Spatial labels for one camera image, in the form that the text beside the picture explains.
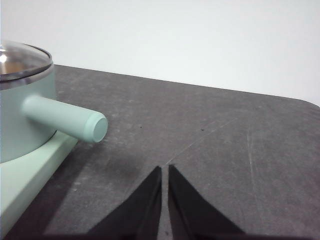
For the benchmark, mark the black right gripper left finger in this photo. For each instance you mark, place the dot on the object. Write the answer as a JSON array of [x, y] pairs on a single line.
[[140, 207]]

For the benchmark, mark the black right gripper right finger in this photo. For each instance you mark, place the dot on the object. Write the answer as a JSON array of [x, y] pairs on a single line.
[[192, 210]]

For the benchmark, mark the glass lid with mint knob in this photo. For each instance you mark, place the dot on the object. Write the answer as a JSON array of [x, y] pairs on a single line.
[[22, 60]]

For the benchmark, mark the mint green breakfast maker base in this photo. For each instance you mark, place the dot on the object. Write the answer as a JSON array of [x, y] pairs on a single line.
[[30, 170]]

